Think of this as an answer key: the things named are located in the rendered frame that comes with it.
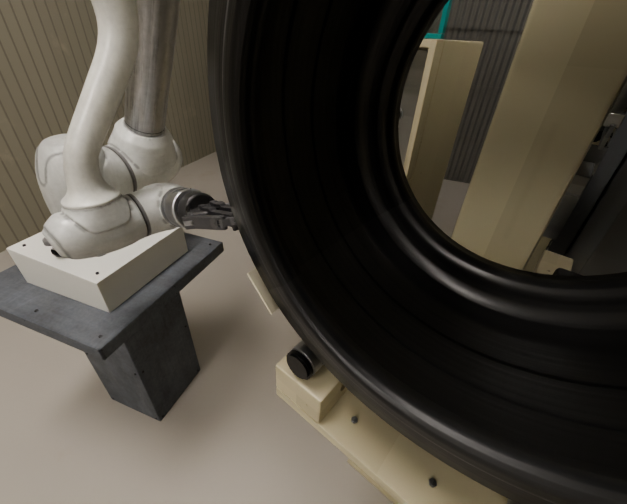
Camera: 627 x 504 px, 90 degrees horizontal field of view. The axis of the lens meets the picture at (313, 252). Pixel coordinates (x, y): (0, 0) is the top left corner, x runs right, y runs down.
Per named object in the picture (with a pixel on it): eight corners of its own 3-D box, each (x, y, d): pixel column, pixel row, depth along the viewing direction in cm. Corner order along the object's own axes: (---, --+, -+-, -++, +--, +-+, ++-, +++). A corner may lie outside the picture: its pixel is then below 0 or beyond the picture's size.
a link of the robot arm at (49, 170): (41, 220, 85) (2, 137, 72) (104, 196, 99) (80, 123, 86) (80, 239, 80) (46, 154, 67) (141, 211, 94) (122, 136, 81)
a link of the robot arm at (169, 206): (192, 182, 73) (206, 183, 69) (204, 218, 77) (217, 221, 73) (154, 193, 67) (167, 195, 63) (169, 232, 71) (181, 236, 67)
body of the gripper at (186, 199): (169, 198, 64) (192, 202, 58) (205, 186, 69) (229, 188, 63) (181, 232, 67) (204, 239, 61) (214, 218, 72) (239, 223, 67)
